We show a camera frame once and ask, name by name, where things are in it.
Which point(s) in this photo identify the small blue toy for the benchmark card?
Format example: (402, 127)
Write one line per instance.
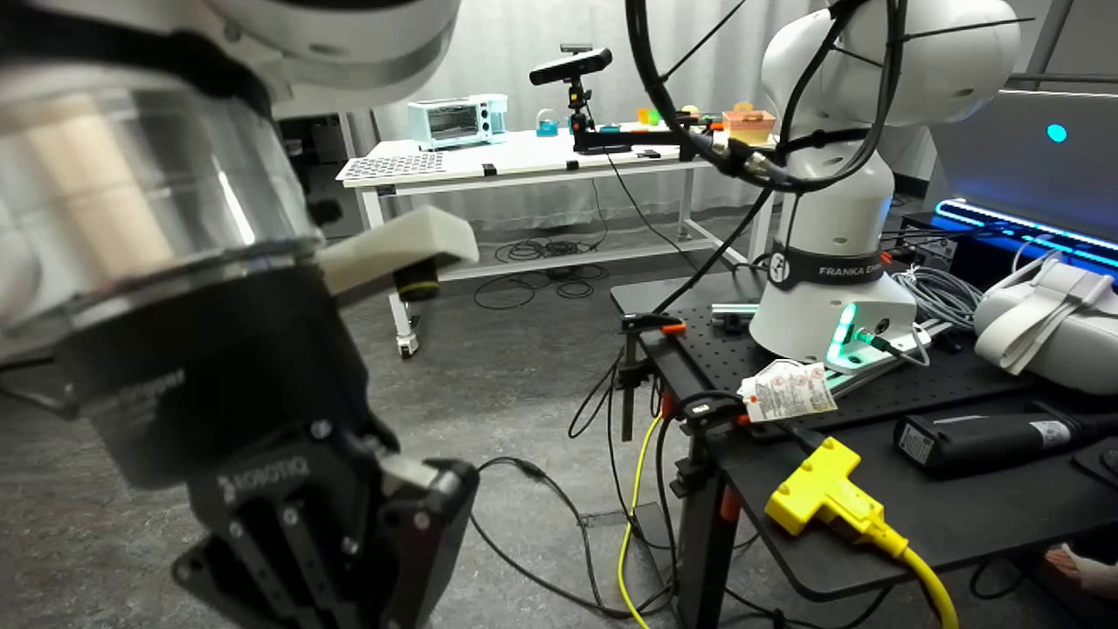
(548, 125)

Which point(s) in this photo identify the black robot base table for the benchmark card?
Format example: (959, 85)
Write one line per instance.
(990, 500)

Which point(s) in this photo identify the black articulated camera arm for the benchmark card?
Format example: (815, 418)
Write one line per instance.
(615, 140)

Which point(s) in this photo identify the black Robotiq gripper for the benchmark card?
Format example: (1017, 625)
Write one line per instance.
(231, 396)

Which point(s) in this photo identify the white metal frame table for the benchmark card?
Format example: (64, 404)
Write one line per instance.
(524, 158)

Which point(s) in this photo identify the orange toy basket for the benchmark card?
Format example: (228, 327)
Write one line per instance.
(749, 125)

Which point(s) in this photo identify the dark computer with blue lights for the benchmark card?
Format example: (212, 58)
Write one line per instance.
(1025, 161)

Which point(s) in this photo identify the crumpled white red packet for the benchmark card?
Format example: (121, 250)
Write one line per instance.
(786, 389)

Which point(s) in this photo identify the small coloured toy blocks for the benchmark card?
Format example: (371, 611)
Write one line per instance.
(648, 118)

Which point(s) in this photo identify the white grey VR headset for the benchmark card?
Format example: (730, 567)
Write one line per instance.
(1053, 318)

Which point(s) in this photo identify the black stereo camera on clamp arm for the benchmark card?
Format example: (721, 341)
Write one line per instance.
(571, 63)

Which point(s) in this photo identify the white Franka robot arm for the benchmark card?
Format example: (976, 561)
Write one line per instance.
(841, 197)

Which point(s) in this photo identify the teal toy oven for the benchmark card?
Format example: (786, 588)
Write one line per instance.
(457, 119)

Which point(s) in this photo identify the black clamp with orange tips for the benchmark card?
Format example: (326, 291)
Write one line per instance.
(652, 332)

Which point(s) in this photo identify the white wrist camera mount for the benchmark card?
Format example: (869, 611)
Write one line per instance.
(408, 247)

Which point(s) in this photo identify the white keyboard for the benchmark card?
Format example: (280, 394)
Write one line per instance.
(388, 170)

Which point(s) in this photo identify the black power brick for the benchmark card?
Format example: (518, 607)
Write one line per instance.
(984, 439)

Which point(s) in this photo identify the pinkish rounded object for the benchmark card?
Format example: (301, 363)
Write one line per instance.
(1079, 567)

